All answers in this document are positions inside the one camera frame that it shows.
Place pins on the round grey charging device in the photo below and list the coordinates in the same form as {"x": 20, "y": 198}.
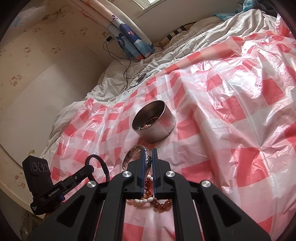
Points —
{"x": 141, "y": 78}

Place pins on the red white checkered plastic sheet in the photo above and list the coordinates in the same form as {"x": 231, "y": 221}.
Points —
{"x": 234, "y": 102}

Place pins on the striped pillow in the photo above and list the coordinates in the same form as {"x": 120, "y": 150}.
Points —
{"x": 169, "y": 37}

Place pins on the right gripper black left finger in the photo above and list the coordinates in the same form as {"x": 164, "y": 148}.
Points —
{"x": 95, "y": 210}

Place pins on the blue plastic bag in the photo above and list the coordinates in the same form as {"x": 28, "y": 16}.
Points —
{"x": 243, "y": 7}

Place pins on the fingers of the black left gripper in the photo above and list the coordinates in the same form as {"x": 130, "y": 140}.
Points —
{"x": 75, "y": 179}

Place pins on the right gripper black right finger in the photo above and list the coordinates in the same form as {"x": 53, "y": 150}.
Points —
{"x": 202, "y": 211}

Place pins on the pink patterned bangle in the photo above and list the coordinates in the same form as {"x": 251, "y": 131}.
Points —
{"x": 133, "y": 151}

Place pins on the round silver metal tin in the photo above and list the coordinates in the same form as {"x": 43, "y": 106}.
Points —
{"x": 154, "y": 122}

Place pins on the window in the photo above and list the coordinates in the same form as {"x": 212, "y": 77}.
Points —
{"x": 144, "y": 4}

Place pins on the white striped bed quilt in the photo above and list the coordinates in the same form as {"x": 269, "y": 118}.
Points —
{"x": 112, "y": 90}

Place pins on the black left camera box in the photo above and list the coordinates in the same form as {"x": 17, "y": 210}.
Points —
{"x": 37, "y": 175}

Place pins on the blue cartoon curtain left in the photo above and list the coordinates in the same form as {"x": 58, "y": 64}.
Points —
{"x": 130, "y": 42}

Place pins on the wall charger plug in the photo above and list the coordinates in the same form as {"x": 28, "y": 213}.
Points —
{"x": 109, "y": 39}

